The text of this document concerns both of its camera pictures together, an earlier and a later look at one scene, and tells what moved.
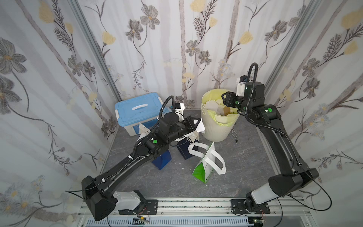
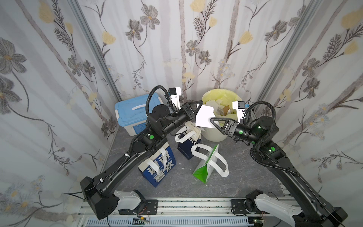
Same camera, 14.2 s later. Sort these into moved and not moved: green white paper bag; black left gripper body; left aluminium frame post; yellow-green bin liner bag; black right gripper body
Moved: black right gripper body; black left gripper body
Not moved: yellow-green bin liner bag; green white paper bag; left aluminium frame post
